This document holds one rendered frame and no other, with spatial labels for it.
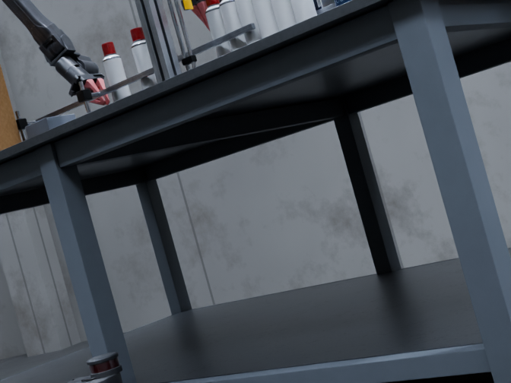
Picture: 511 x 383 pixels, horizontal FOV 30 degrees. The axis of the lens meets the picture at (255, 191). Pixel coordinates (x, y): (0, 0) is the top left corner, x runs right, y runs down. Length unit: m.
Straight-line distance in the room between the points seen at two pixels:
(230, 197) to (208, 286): 0.56
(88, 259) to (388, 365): 0.80
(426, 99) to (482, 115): 3.24
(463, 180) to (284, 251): 3.79
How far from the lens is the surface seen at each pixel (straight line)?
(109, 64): 2.65
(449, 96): 1.56
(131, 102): 1.95
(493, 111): 4.80
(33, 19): 2.82
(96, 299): 2.21
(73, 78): 2.75
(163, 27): 2.33
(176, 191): 5.62
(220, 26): 2.37
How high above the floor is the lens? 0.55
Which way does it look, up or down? 1 degrees up
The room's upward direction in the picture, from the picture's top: 16 degrees counter-clockwise
